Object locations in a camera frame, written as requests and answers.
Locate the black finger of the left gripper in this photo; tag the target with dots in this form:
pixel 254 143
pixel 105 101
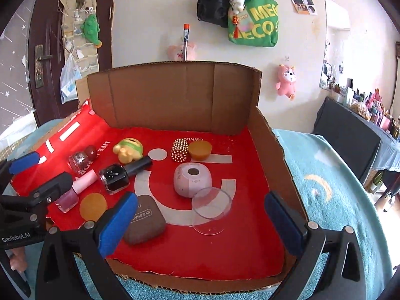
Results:
pixel 43 192

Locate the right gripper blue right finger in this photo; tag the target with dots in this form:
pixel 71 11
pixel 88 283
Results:
pixel 294 231

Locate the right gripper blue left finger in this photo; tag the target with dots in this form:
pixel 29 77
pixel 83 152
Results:
pixel 105 234

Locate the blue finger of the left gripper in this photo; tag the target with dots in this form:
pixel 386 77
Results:
pixel 10 168

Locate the brown eye shadow case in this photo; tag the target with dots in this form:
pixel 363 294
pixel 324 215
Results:
pixel 147 223

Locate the orange round disc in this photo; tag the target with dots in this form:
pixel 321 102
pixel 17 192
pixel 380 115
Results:
pixel 92 207

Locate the black nail polish bottle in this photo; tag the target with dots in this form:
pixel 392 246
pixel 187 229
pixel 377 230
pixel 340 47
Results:
pixel 116 177

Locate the glitter bottle red cap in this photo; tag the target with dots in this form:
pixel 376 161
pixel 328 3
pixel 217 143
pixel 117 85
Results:
pixel 80 161

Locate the yellow green toy figure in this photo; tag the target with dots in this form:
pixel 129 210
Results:
pixel 128 150

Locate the pink round device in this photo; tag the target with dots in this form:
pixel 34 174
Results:
pixel 191 177

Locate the gold studded cylinder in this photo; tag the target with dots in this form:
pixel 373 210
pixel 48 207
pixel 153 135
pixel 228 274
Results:
pixel 180 150

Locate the amber bowl-shaped soap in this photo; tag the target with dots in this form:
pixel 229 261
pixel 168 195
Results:
pixel 199 150

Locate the left hand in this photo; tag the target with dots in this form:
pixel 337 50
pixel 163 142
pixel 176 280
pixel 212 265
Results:
pixel 18 260

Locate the pink nail polish bottle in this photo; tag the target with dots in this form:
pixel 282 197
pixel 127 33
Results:
pixel 69 199

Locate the teal fluffy blanket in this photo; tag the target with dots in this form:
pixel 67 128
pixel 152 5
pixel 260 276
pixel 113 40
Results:
pixel 337 202

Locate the clear plastic cup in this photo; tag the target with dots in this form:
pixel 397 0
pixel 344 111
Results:
pixel 210 209

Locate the cardboard box red lining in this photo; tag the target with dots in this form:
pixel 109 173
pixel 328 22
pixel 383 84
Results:
pixel 189 140

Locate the white plastic bag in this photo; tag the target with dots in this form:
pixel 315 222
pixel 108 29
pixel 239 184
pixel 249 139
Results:
pixel 69 75

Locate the dark brown door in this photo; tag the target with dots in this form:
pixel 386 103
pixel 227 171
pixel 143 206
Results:
pixel 45 29

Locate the dark cluttered side table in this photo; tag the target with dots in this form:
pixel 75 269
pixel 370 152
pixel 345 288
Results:
pixel 363 146

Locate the green plush toy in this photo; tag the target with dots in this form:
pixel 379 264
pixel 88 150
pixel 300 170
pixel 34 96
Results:
pixel 90 29

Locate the pink plush toy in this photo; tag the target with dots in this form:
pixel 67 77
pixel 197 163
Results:
pixel 287 80

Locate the beige hanging organizer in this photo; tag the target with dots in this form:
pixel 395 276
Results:
pixel 74 14

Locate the pink pig plush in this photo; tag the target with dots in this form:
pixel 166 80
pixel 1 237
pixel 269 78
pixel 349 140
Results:
pixel 176 52

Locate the orange capped tube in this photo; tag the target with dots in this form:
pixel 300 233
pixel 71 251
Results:
pixel 186 41

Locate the green tote bag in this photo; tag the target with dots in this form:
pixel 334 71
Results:
pixel 256 26

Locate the black backpack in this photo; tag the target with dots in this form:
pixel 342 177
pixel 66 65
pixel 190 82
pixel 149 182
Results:
pixel 213 11

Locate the brass door handle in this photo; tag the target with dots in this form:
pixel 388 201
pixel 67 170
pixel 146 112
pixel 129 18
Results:
pixel 39 58

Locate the white dog plush keychain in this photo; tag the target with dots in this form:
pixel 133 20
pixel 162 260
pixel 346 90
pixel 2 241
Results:
pixel 237 6

